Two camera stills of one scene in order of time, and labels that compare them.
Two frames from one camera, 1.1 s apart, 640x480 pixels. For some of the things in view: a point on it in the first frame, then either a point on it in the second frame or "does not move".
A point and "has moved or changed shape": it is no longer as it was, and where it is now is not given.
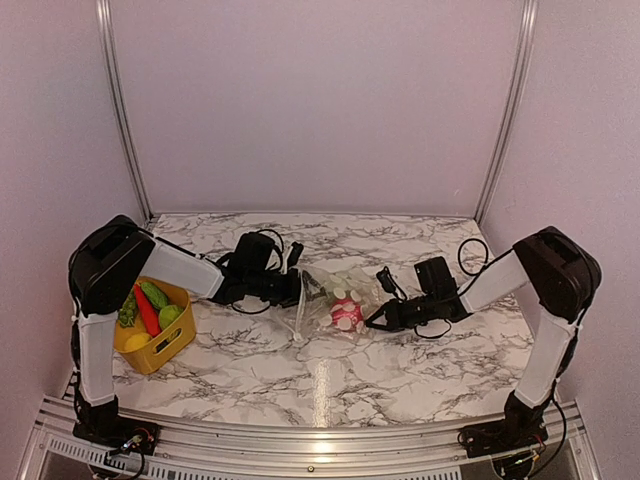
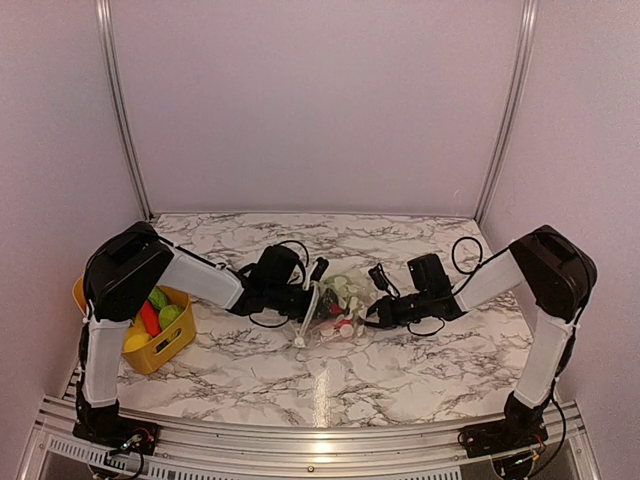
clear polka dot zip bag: x=333 y=301 has moved or changed shape
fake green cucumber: x=157 y=298 does not move
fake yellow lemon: x=136 y=340 does not move
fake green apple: x=168 y=314 does not move
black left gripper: x=293 y=294 to x=327 y=295
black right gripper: x=393 y=317 does not move
